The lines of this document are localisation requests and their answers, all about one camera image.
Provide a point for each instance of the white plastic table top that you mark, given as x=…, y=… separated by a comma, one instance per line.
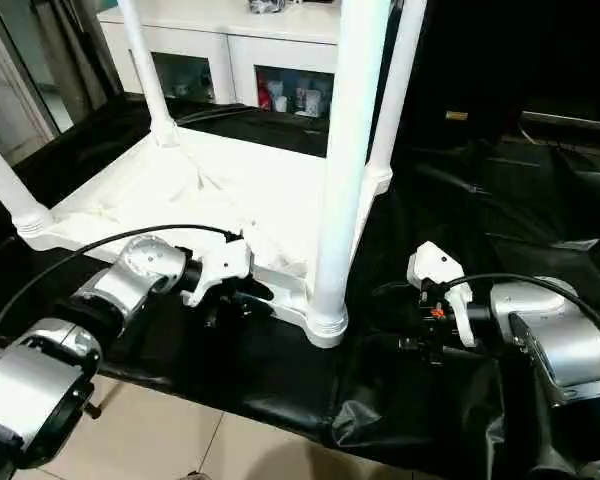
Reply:
x=180, y=190

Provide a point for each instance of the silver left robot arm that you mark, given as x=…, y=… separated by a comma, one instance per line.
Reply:
x=130, y=270

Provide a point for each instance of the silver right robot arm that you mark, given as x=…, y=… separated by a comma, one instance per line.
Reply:
x=555, y=330

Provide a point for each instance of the black work mat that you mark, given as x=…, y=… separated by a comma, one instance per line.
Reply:
x=280, y=370

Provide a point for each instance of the black metal stand bar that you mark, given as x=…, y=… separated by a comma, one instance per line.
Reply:
x=102, y=400

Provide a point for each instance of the small gold label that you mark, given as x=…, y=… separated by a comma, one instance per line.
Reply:
x=456, y=115

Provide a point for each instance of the red bottle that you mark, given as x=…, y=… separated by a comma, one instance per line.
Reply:
x=264, y=95

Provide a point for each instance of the white glass-door cabinet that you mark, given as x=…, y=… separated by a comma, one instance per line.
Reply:
x=280, y=25

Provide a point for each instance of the black cabinet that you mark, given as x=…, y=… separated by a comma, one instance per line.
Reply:
x=530, y=50

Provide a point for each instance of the clear glass ornament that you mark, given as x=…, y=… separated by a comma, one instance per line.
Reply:
x=267, y=6

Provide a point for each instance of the grey curtain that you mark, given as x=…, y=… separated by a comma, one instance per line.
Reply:
x=55, y=60

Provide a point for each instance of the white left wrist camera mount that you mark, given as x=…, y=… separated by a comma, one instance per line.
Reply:
x=220, y=265

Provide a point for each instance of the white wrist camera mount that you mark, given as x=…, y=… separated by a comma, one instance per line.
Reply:
x=220, y=265
x=435, y=260

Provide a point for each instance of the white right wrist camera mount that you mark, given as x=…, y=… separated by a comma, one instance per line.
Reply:
x=435, y=260

